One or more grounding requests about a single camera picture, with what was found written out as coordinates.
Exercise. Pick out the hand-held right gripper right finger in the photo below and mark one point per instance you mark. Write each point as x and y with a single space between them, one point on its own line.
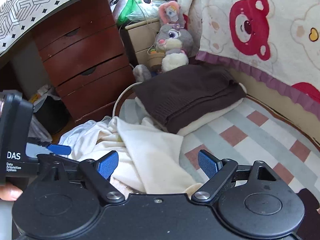
207 164

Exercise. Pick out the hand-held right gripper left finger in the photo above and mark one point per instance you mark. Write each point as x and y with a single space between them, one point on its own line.
107 164

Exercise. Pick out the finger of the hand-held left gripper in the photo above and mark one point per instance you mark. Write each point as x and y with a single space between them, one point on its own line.
60 150

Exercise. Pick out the cream waffle-knit monster top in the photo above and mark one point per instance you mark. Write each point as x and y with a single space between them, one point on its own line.
152 152

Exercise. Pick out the person's left hand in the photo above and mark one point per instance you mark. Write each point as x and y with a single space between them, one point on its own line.
8 193

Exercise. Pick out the light blue shirt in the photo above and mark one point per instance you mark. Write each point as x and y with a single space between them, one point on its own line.
80 137

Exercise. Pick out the black trash bin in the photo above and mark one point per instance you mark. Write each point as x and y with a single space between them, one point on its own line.
52 116

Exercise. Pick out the cream folded fleece garment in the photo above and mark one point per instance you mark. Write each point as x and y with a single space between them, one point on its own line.
200 123

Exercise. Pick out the white plastic bag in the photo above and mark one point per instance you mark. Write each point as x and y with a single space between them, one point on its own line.
45 92

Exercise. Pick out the brown folded sweater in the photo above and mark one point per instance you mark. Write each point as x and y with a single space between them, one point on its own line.
190 95

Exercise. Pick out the red-brown wooden drawer cabinet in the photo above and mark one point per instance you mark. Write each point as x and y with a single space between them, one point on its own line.
82 60

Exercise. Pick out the beige bed base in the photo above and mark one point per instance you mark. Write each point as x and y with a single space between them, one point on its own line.
287 105

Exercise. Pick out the toy carrot pot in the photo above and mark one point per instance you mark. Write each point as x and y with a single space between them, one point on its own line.
156 58

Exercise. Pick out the geometric patterned tablecloth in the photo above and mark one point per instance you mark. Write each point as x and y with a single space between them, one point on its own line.
32 7

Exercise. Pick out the grey rabbit plush toy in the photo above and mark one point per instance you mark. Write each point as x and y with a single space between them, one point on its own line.
172 40

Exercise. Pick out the beige bedside cabinet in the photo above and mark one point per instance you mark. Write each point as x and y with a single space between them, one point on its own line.
142 37

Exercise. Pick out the bear printed blanket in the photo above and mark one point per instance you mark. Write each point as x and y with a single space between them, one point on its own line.
250 25

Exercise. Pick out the green plastic bag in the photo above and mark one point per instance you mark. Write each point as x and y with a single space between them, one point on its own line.
130 10

